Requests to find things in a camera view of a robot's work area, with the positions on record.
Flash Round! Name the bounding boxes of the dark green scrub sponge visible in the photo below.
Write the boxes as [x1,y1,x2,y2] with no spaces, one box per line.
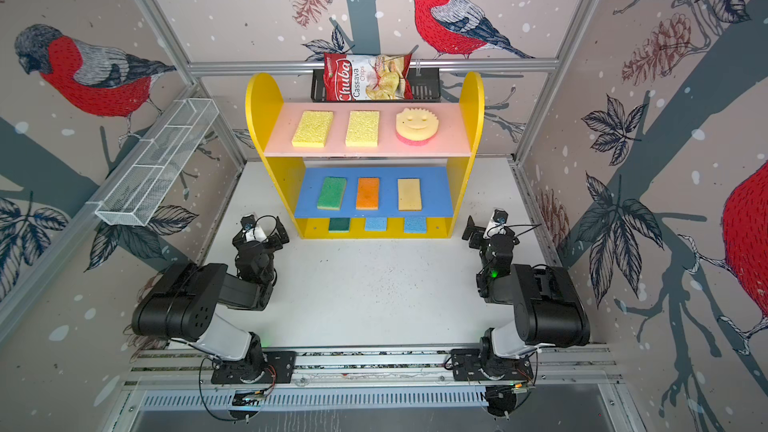
[328,217,351,233]

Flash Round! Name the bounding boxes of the light blue sponge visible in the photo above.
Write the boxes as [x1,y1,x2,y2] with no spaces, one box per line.
[364,217,388,232]
[404,216,427,234]

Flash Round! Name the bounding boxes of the light green scrub sponge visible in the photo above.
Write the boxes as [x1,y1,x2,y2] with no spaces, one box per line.
[316,176,347,211]

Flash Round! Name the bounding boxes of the pale orange sponge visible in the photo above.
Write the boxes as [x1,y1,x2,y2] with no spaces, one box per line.
[397,178,422,212]

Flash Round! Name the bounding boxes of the yellow smiley face sponge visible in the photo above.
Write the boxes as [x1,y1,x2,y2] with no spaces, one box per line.
[395,108,439,146]

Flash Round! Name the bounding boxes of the yellow sponge front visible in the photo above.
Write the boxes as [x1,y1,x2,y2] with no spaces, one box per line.
[345,111,380,148]

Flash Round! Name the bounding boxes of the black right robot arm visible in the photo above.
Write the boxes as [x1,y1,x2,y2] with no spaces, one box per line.
[462,218,591,380]

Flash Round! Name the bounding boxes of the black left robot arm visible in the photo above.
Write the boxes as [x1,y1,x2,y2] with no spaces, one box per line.
[131,214,290,384]

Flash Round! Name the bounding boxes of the yellow shelf unit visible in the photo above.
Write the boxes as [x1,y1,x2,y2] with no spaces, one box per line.
[245,72,485,239]

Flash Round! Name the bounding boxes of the red cassava chips bag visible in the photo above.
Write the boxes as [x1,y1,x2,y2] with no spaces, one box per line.
[323,53,413,102]

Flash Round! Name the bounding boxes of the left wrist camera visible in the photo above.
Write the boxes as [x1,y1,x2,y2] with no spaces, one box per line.
[241,214,268,243]

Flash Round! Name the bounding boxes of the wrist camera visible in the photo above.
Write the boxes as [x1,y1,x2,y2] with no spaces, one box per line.
[241,214,268,243]
[484,209,509,239]

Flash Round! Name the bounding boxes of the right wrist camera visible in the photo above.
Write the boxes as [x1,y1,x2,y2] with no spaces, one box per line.
[484,209,509,239]

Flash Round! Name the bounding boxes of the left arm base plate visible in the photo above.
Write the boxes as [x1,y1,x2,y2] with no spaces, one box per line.
[211,351,297,386]

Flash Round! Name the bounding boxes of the white mesh wall basket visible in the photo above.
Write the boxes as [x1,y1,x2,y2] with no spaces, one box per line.
[95,98,219,226]

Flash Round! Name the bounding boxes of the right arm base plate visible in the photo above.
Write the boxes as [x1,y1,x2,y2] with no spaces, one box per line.
[443,348,534,382]

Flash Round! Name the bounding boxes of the aluminium front rail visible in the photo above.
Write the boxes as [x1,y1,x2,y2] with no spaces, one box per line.
[124,344,623,388]

